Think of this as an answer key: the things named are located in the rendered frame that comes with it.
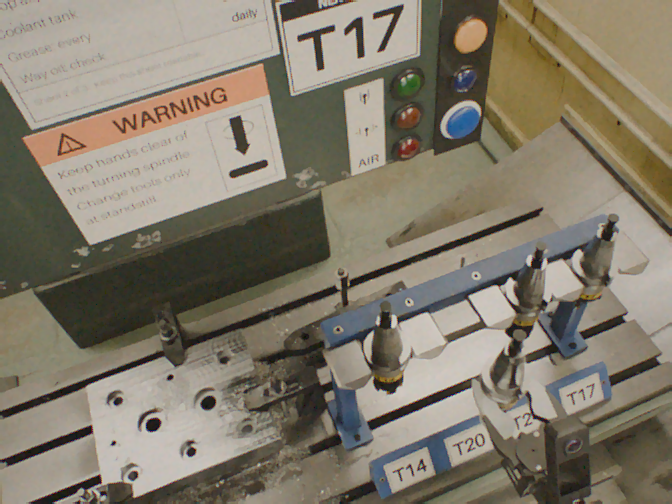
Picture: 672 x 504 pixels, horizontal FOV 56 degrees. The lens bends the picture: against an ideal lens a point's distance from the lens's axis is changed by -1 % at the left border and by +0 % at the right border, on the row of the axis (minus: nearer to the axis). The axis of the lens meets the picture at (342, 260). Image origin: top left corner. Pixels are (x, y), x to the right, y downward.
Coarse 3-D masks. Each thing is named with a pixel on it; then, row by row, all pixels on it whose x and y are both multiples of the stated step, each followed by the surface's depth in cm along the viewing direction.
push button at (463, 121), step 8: (456, 112) 51; (464, 112) 51; (472, 112) 51; (448, 120) 51; (456, 120) 51; (464, 120) 51; (472, 120) 52; (448, 128) 52; (456, 128) 52; (464, 128) 52; (472, 128) 52; (456, 136) 53
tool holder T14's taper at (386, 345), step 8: (376, 320) 81; (376, 328) 81; (384, 328) 80; (392, 328) 80; (376, 336) 82; (384, 336) 81; (392, 336) 81; (400, 336) 83; (376, 344) 83; (384, 344) 82; (392, 344) 82; (400, 344) 84; (376, 352) 84; (384, 352) 83; (392, 352) 84; (400, 352) 85; (384, 360) 85; (392, 360) 85
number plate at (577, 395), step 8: (592, 376) 110; (576, 384) 110; (584, 384) 110; (592, 384) 110; (560, 392) 109; (568, 392) 109; (576, 392) 110; (584, 392) 110; (592, 392) 111; (600, 392) 111; (568, 400) 110; (576, 400) 110; (584, 400) 110; (592, 400) 111; (600, 400) 111; (568, 408) 110; (576, 408) 110
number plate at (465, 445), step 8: (480, 424) 106; (464, 432) 106; (472, 432) 106; (480, 432) 107; (448, 440) 105; (456, 440) 106; (464, 440) 106; (472, 440) 106; (480, 440) 107; (488, 440) 107; (448, 448) 106; (456, 448) 106; (464, 448) 106; (472, 448) 107; (480, 448) 107; (488, 448) 107; (456, 456) 106; (464, 456) 107; (472, 456) 107; (456, 464) 107
